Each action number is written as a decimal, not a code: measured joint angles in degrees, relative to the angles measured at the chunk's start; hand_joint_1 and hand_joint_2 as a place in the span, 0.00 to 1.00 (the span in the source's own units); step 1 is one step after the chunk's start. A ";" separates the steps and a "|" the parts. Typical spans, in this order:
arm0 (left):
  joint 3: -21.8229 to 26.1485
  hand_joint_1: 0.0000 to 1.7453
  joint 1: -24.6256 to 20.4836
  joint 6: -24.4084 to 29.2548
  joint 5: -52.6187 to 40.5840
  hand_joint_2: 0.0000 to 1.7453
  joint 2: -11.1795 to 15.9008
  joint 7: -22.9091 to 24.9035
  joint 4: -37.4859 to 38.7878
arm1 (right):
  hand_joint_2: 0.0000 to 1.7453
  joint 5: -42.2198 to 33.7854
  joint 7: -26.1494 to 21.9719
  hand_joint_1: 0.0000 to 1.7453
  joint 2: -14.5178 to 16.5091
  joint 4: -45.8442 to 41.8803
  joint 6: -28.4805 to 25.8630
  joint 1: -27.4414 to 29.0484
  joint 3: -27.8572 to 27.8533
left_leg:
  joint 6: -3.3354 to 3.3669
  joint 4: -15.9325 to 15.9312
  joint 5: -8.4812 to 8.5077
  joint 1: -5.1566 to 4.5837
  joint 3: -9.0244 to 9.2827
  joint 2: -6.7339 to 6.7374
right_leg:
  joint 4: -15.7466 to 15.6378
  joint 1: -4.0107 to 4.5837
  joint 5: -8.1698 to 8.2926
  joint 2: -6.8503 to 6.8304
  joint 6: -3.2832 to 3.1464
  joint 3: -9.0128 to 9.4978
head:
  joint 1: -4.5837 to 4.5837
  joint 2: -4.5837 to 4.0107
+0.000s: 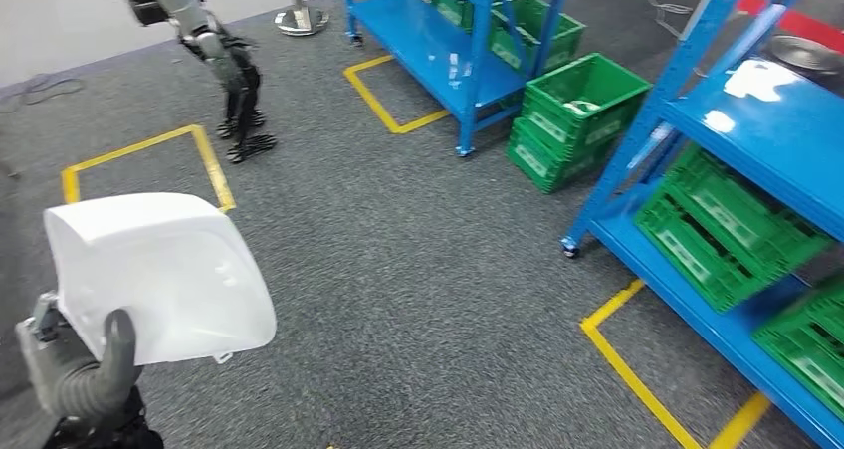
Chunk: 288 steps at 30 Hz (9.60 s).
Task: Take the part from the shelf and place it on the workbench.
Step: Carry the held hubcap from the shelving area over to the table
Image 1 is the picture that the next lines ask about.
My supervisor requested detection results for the blue metal shelf rack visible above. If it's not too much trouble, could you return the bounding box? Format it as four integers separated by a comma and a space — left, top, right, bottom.
341, 0, 575, 158
560, 0, 844, 449

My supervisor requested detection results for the white plastic shell part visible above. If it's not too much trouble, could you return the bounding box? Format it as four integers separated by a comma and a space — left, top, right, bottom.
42, 191, 279, 366

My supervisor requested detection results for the red barrier belt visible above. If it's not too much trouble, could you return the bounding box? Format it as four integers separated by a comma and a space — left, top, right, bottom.
662, 0, 844, 53

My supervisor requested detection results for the dark floor cable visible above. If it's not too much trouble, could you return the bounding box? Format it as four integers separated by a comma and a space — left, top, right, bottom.
0, 73, 86, 114

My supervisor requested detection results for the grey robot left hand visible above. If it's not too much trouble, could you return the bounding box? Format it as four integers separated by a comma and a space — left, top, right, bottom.
16, 292, 141, 414

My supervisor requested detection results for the white floor cable bundle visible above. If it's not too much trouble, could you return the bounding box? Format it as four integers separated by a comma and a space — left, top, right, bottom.
573, 0, 707, 78

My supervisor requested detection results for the humanoid robot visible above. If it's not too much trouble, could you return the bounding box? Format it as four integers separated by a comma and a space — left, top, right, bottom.
118, 0, 279, 165

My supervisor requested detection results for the silver stanchion post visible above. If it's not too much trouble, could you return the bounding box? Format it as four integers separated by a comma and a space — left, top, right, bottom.
275, 0, 329, 37

